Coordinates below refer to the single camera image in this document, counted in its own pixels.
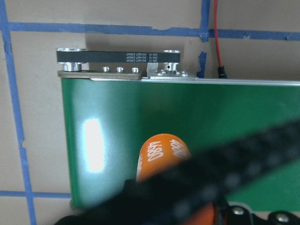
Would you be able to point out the orange cylinder with white print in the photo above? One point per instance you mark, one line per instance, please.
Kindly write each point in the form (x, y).
(158, 153)

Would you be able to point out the green conveyor belt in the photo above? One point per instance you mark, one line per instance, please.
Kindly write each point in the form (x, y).
(114, 101)

